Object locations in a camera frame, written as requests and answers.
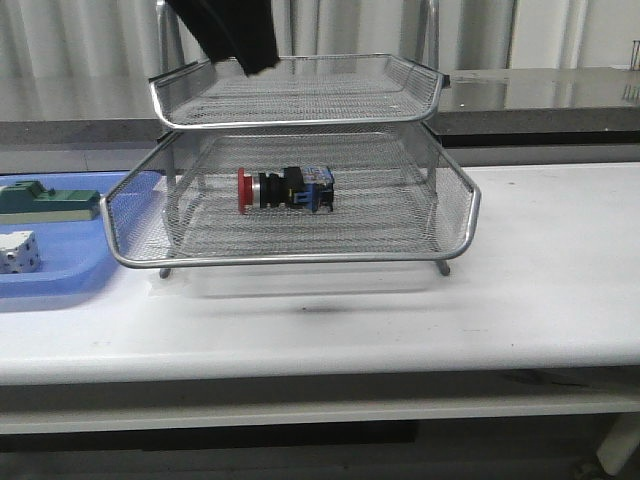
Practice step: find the red emergency stop button switch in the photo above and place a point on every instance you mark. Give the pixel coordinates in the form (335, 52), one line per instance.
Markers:
(296, 187)

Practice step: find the mesh rack tray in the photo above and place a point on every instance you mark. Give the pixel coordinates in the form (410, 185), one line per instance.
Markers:
(298, 91)
(398, 197)

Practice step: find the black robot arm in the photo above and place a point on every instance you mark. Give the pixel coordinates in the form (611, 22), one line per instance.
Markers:
(243, 30)

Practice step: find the blue plastic tray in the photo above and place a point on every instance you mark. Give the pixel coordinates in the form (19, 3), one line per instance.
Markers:
(75, 259)

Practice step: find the grey stone counter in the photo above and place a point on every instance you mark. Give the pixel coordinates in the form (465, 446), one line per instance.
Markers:
(485, 118)

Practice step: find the green terminal block component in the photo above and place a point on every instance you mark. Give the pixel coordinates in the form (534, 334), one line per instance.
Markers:
(29, 201)

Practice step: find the white perforated block component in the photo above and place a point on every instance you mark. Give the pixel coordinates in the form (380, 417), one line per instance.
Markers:
(19, 252)

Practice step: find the white pleated curtain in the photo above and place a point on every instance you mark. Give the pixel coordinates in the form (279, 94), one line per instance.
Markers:
(81, 59)

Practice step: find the white table leg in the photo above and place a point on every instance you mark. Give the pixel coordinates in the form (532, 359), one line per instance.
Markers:
(619, 444)

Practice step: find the grey metal rack frame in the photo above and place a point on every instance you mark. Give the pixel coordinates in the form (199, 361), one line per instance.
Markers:
(430, 60)

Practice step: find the white table frame rail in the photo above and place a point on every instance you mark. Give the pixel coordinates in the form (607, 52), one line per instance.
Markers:
(485, 406)

